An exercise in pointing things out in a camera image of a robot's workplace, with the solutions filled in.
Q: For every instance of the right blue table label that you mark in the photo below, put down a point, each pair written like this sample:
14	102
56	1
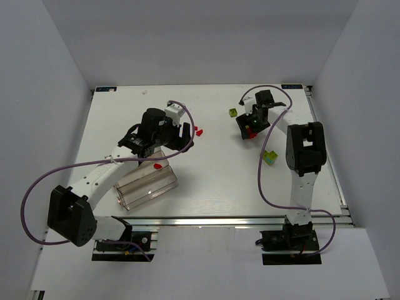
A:
292	86

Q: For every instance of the green and teal lego stack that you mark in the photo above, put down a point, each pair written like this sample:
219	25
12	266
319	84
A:
269	157

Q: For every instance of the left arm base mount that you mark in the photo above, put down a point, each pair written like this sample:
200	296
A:
140	247

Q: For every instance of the blue table label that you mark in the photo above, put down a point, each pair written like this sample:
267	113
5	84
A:
105	89
292	86

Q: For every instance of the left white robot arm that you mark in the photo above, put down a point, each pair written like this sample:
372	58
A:
71	209

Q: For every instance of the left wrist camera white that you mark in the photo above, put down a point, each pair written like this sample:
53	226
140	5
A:
175	112

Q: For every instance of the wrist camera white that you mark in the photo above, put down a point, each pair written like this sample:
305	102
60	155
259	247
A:
248	103
175	112

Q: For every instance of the clear three-compartment container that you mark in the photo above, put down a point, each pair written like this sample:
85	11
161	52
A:
145	182

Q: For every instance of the left blue table label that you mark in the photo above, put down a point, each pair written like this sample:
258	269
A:
105	89

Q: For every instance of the small green lego cube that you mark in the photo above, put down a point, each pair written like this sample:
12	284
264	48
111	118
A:
233	112

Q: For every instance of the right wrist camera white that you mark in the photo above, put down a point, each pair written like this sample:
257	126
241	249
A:
248	103

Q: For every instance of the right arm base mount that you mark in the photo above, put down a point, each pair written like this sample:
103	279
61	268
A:
290	246

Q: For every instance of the aluminium table rail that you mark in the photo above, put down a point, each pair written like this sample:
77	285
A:
205	221

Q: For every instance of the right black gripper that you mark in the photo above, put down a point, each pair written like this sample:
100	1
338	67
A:
249	127

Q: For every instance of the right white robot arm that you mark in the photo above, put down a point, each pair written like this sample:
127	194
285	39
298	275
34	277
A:
305	156

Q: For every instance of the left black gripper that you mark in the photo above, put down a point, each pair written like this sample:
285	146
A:
182	137

